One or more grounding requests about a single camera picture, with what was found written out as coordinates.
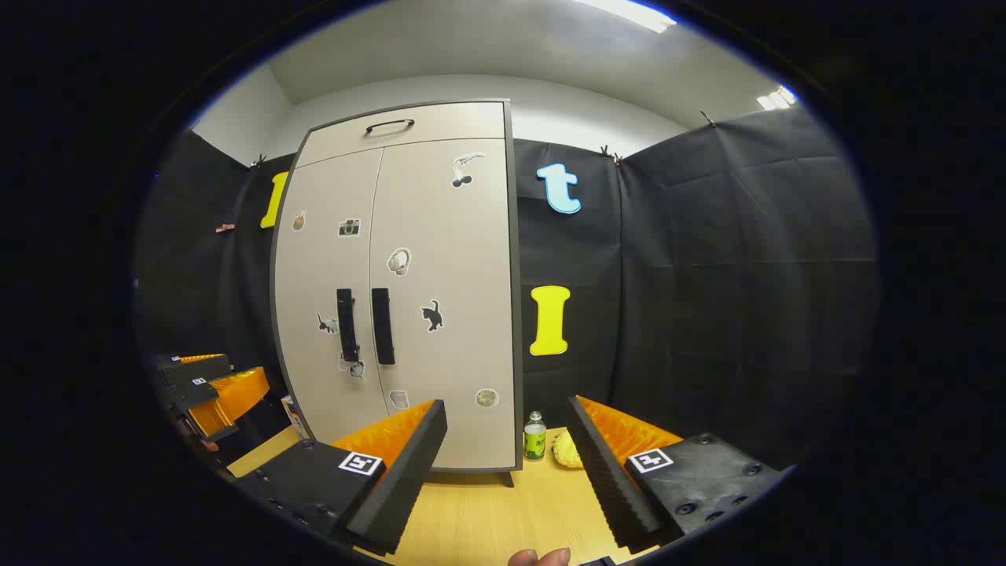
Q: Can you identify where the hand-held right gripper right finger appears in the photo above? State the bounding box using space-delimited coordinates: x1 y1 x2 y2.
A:
567 395 787 551

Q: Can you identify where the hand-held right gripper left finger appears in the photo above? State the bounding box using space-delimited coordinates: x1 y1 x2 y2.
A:
228 399 449 557

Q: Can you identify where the grey cabinet door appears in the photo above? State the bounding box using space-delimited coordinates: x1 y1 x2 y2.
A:
369 138 520 471
273 148 390 445

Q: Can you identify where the grey double-door shoe cabinet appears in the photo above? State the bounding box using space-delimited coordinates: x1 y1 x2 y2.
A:
270 98 526 488

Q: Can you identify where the cabinet drawer front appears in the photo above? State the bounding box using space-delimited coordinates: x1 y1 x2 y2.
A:
297 102 508 167

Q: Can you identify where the yellow round bun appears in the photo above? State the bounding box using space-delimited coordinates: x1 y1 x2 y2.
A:
552 428 586 470

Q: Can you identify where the white book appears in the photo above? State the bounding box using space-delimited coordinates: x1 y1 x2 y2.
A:
281 395 312 439

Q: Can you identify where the small green bottle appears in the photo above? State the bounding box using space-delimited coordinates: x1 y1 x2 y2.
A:
523 410 548 461

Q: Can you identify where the black backdrop cloth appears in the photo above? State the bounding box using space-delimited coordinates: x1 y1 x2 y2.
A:
134 106 877 472

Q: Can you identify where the long ceiling light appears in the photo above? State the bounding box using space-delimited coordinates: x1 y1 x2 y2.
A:
576 0 677 35

